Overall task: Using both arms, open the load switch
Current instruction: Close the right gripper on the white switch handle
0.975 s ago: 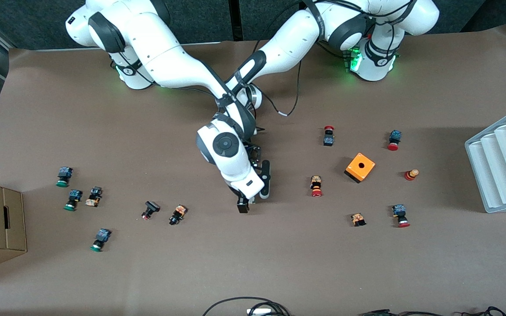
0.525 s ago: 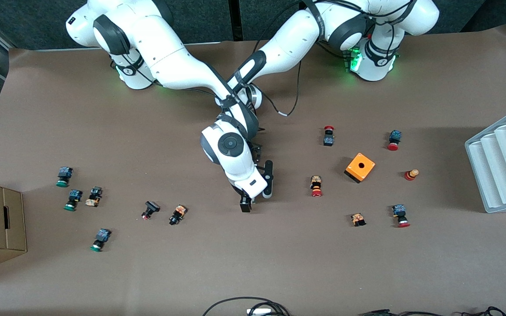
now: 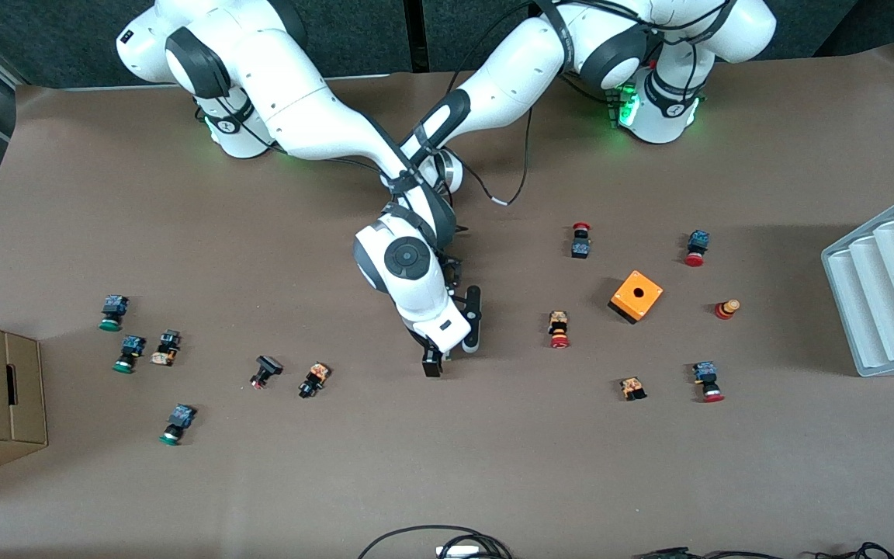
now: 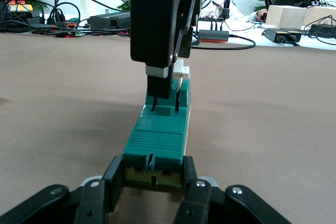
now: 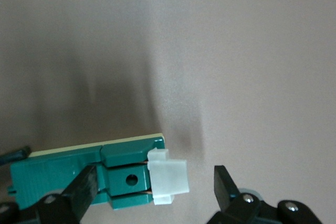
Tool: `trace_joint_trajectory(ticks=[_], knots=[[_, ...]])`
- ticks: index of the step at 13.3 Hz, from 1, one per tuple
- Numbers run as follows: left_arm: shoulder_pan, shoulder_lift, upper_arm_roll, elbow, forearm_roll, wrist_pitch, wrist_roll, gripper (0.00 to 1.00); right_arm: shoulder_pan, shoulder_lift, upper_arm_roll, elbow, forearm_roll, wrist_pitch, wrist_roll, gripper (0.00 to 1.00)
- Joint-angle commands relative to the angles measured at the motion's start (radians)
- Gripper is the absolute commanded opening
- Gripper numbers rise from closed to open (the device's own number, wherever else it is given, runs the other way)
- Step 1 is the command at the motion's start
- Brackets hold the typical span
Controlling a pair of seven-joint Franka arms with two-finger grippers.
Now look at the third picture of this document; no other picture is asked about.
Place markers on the black square push button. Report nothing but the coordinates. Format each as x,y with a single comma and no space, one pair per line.
267,366

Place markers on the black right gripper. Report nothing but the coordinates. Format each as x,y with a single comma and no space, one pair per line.
432,361

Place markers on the red yellow button head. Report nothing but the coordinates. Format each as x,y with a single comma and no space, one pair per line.
725,310

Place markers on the red emergency button black block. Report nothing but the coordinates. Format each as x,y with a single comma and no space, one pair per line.
580,248

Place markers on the black orange contact block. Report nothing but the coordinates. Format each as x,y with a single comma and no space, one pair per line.
168,345

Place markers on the orange button enclosure box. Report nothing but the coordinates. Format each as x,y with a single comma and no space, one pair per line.
645,303

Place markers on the black vertical divider strip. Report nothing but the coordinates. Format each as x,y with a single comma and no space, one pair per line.
416,35

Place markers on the black push button orange block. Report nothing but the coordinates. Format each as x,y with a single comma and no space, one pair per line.
315,378

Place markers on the small orange contact block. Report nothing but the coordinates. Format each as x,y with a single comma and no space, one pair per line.
632,387

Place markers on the red mushroom button orange block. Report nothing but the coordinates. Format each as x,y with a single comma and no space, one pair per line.
559,326

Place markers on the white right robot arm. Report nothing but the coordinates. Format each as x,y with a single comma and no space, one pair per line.
299,101

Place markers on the red push button blue block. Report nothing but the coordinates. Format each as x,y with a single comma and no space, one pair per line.
705,374
698,241

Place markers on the grey ridged tray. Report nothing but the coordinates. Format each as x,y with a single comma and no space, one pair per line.
881,310

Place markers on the green push button blue block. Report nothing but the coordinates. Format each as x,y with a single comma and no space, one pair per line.
181,418
115,304
131,345

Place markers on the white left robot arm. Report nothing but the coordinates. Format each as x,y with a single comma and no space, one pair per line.
509,78

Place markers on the white plug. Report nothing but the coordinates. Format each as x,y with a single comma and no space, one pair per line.
459,552

